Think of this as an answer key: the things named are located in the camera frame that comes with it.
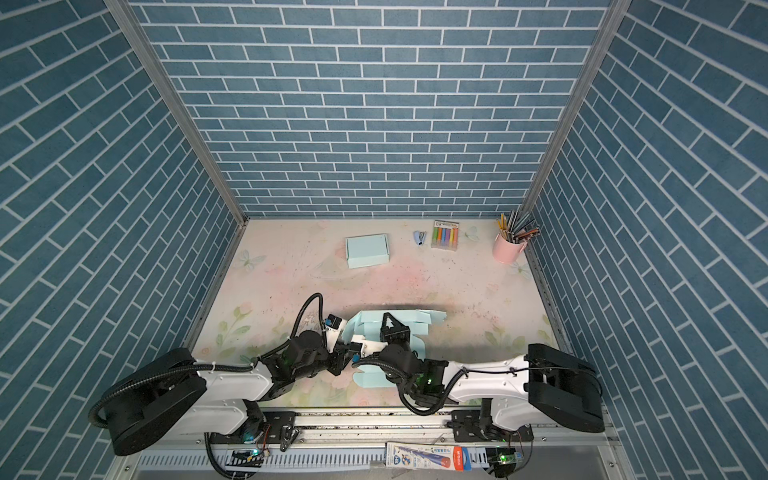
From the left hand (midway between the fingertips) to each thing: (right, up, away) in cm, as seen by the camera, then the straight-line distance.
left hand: (356, 351), depth 84 cm
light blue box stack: (+5, +10, -9) cm, 15 cm away
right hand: (+10, +14, -7) cm, 18 cm away
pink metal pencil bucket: (+50, +28, +20) cm, 61 cm away
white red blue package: (+19, -19, -15) cm, 31 cm away
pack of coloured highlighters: (+30, +34, +30) cm, 55 cm away
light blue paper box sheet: (+1, +29, +21) cm, 36 cm away
